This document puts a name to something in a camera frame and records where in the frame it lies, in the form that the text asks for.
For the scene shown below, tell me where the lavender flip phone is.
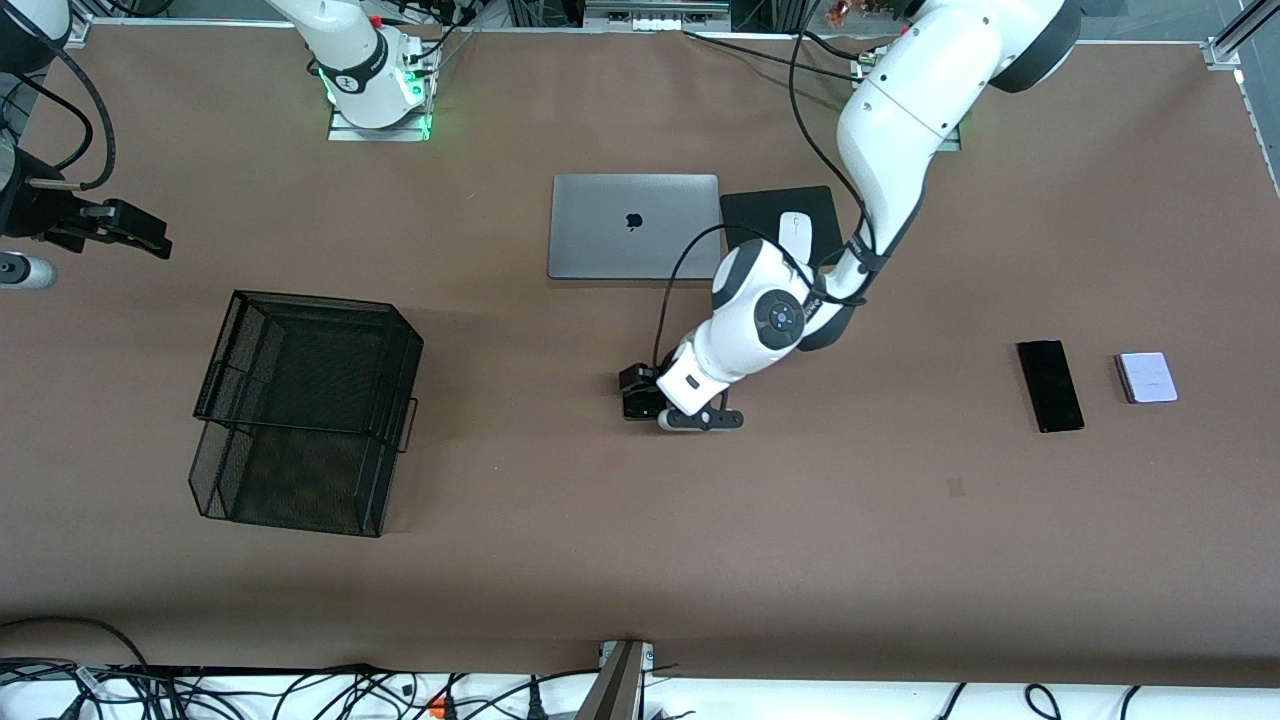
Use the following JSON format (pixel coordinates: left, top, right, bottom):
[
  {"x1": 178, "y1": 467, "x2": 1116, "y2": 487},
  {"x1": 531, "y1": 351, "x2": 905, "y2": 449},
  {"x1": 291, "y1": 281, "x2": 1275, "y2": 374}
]
[{"x1": 1115, "y1": 351, "x2": 1179, "y2": 405}]

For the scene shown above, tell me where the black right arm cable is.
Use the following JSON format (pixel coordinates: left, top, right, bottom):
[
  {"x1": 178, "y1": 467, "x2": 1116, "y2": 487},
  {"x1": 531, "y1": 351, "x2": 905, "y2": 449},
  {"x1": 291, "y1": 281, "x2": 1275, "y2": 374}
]
[{"x1": 0, "y1": 25, "x2": 113, "y2": 193}]

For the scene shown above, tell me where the grey metal camera stand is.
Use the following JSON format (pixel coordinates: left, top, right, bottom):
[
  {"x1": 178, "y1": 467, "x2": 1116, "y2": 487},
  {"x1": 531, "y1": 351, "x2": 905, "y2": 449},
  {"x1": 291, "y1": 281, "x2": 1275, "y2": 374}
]
[{"x1": 575, "y1": 640, "x2": 656, "y2": 720}]

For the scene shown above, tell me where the black base connector cable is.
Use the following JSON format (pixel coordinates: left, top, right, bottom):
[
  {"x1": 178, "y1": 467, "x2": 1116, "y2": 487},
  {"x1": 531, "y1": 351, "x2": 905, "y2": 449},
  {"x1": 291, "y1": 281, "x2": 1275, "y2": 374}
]
[{"x1": 405, "y1": 0, "x2": 481, "y2": 79}]

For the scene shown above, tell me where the white computer mouse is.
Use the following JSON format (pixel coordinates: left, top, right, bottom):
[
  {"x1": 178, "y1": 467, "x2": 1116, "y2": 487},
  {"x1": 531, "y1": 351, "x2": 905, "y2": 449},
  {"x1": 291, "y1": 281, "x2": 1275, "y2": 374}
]
[{"x1": 778, "y1": 211, "x2": 813, "y2": 265}]

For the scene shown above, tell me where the grey closed laptop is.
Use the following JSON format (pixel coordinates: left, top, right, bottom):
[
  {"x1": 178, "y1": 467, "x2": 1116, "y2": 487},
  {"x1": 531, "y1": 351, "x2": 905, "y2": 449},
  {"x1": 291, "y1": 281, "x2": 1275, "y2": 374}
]
[{"x1": 548, "y1": 174, "x2": 722, "y2": 281}]

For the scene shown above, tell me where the black mouse pad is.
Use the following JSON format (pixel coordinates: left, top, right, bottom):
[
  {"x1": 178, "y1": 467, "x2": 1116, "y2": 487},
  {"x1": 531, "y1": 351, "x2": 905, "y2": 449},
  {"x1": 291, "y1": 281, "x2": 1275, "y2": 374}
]
[{"x1": 720, "y1": 185, "x2": 843, "y2": 273}]

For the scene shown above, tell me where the black slab smartphone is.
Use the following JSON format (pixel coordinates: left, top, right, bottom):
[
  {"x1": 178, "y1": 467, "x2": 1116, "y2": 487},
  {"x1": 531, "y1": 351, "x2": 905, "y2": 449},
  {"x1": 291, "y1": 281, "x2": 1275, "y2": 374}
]
[{"x1": 1016, "y1": 340, "x2": 1086, "y2": 434}]

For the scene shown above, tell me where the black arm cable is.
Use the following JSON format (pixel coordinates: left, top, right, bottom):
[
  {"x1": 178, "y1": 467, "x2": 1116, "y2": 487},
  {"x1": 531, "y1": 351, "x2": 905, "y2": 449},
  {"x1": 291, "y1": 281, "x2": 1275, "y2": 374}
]
[
  {"x1": 655, "y1": 25, "x2": 891, "y2": 376},
  {"x1": 0, "y1": 25, "x2": 113, "y2": 193}
]

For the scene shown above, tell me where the thick black floor cable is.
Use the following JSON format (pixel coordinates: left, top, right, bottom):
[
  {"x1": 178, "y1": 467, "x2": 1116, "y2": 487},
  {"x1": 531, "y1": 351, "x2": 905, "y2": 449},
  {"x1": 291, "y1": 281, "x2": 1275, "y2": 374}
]
[{"x1": 0, "y1": 617, "x2": 151, "y2": 673}]

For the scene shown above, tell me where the long black table cable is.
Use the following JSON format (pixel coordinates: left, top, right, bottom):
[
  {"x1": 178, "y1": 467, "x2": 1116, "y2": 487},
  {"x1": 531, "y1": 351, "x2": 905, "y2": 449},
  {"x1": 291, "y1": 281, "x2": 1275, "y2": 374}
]
[{"x1": 683, "y1": 30, "x2": 866, "y2": 83}]

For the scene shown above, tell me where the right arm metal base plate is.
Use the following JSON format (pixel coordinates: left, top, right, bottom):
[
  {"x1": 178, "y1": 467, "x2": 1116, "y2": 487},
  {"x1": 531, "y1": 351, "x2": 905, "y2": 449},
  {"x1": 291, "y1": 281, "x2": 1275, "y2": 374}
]
[{"x1": 328, "y1": 105, "x2": 433, "y2": 143}]

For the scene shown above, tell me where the short black table cable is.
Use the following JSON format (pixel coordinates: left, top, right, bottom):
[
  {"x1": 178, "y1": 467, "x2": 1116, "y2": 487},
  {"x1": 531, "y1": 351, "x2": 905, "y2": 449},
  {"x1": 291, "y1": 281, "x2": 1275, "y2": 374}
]
[{"x1": 800, "y1": 30, "x2": 881, "y2": 63}]

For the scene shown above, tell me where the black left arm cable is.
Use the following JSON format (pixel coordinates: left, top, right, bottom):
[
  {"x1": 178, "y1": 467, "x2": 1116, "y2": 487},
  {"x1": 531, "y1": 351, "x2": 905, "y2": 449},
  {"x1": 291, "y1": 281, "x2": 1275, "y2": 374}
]
[{"x1": 655, "y1": 25, "x2": 891, "y2": 376}]

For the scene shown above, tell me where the black mesh desk tray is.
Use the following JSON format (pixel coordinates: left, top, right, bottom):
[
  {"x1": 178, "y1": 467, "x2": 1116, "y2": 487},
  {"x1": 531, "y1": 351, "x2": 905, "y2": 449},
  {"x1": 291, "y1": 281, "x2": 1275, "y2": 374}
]
[{"x1": 188, "y1": 290, "x2": 425, "y2": 539}]

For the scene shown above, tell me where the white power strip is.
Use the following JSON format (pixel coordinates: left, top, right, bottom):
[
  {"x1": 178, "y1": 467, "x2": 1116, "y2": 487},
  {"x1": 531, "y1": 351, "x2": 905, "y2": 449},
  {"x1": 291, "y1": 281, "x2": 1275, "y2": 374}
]
[{"x1": 583, "y1": 0, "x2": 731, "y2": 33}]

